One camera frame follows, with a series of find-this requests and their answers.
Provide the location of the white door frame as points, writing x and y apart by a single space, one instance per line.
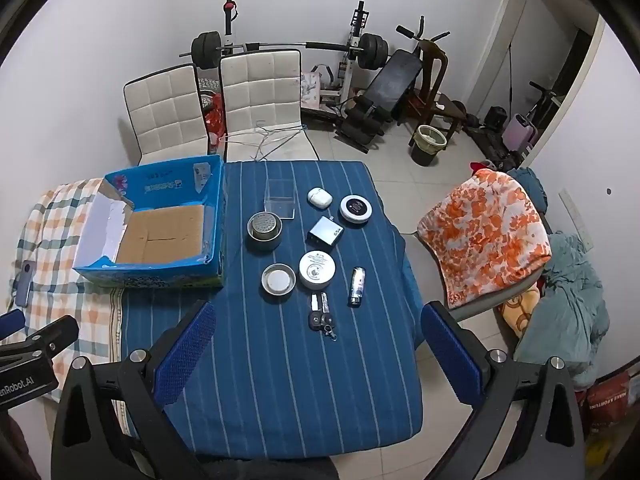
507 20

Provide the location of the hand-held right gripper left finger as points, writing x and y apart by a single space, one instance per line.
185 355

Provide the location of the red plastic bag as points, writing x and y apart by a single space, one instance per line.
214 120

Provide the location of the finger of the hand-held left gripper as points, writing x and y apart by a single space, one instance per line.
50 337
11 324

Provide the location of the white padded chair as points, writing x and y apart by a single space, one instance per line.
165 110
260 90

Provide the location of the black barbell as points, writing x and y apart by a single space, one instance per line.
372 51

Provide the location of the pink suitcase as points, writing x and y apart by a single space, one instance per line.
519 132

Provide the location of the teal blanket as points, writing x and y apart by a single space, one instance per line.
565 305

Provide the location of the round metal lid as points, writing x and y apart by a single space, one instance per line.
278 281

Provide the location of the clear plastic box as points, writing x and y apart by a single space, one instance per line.
279 200

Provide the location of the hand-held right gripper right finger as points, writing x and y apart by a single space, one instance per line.
450 355

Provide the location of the metal cup with strainer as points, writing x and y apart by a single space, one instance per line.
264 232

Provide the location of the blue striped tablecloth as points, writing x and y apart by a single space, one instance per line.
280 375

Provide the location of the dark blue garment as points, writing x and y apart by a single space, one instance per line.
532 185

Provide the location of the grey charger block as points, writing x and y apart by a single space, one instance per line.
326 231

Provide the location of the round black and white tin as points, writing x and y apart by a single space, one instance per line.
355 208

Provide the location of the grey chair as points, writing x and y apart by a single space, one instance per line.
492 297

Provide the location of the red printed bag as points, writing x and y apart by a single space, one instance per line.
605 402

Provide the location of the yellow cartoon cushion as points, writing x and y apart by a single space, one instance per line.
517 310

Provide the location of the pink gift bag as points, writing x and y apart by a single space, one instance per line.
312 87

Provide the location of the brown wooden chair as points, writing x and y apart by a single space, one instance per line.
434 67

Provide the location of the printed slim can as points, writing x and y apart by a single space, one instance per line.
358 287

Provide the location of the blue cardboard box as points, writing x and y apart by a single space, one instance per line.
160 242

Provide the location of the wastebasket with liner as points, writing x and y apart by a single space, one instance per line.
428 146

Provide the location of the orange floral cloth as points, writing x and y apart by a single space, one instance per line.
485 235

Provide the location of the white earbud case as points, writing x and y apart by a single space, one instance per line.
319 197

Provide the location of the grey phone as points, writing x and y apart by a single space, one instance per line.
23 284

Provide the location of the white barbell rack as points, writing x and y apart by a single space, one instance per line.
356 35

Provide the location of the plaid cloth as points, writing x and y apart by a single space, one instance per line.
55 210

